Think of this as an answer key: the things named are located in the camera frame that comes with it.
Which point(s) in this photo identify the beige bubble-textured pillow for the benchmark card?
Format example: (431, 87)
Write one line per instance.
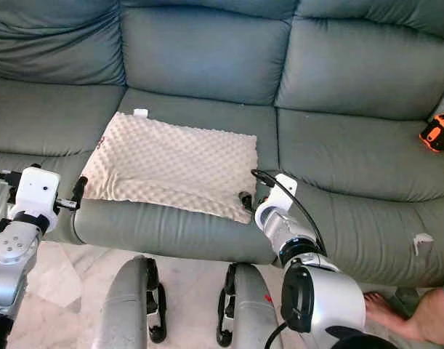
(174, 161)

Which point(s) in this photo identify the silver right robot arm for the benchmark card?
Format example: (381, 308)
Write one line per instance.
(320, 291)

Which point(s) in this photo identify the green leather sofa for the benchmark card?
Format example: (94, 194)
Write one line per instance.
(345, 65)

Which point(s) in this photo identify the silver right robot leg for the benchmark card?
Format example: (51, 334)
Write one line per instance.
(251, 313)

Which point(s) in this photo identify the silver robot leg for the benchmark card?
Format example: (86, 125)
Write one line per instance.
(123, 305)
(251, 313)

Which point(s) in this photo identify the silver left robot leg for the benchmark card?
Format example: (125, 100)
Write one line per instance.
(123, 305)

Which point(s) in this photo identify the small white tag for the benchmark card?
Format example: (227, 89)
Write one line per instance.
(422, 242)

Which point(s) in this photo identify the person's bare foot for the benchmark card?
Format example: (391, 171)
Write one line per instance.
(407, 316)

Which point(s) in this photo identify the orange and black tool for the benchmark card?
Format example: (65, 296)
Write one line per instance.
(438, 134)

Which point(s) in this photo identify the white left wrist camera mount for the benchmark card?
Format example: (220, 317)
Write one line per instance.
(36, 190)

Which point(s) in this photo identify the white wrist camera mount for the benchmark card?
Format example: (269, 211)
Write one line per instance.
(36, 190)
(281, 190)

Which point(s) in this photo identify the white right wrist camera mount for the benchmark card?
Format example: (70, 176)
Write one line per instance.
(281, 190)

